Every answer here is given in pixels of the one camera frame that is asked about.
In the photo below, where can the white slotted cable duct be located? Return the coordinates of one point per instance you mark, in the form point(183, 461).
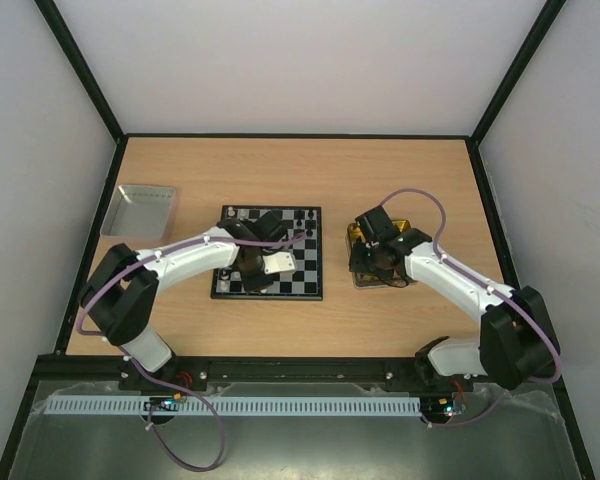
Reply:
point(236, 406)

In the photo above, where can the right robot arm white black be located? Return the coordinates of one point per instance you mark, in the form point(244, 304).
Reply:
point(516, 341)

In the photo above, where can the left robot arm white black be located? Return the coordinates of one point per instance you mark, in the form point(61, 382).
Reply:
point(120, 294)

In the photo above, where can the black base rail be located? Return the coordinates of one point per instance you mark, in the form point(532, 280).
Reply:
point(401, 374)

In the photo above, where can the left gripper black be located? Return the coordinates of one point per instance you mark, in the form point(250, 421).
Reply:
point(253, 286)

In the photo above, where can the silver tin lid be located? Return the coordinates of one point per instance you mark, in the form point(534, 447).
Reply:
point(138, 211)

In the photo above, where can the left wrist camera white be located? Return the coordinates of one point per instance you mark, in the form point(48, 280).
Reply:
point(279, 262)

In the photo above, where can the black silver chess board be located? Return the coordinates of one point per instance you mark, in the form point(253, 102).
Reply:
point(304, 280)

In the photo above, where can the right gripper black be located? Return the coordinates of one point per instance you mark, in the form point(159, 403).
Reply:
point(359, 257)

